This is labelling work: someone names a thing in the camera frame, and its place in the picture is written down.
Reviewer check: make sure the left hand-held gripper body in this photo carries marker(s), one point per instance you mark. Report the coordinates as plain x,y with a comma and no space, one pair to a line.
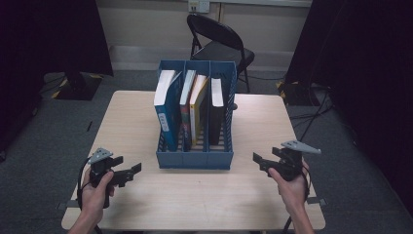
100,169

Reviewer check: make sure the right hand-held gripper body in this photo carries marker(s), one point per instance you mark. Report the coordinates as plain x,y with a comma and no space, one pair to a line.
290,165

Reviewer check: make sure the blue plastic file rack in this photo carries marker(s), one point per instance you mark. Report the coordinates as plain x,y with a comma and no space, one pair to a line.
195,159

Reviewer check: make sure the blue book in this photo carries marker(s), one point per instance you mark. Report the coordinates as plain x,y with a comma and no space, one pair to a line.
167,113

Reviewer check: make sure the red book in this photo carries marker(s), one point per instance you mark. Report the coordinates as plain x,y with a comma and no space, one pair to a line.
186,107

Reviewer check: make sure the yellow book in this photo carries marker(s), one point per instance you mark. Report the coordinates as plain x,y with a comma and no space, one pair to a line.
196,110

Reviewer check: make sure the person's right hand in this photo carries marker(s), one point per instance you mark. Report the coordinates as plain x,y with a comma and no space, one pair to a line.
293,195

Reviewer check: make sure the person's left hand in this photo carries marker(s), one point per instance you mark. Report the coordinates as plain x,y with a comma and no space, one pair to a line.
95,198

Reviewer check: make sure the grey tape piece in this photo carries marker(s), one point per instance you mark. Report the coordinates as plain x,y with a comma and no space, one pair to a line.
318,201
68,204

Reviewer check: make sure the black stand base striped tape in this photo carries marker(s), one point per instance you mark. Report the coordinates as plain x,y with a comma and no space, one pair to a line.
297,94
78,87

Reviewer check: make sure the small black round object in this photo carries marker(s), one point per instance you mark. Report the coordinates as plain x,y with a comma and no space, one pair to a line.
234,106

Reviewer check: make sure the black folding chair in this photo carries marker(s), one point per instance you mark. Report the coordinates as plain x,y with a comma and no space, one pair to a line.
220,48

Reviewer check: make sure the black curtain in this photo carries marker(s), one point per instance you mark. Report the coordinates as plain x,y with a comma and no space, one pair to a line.
367,65
39,48

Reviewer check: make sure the white wall socket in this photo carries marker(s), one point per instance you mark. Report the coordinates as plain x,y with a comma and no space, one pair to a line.
198,6

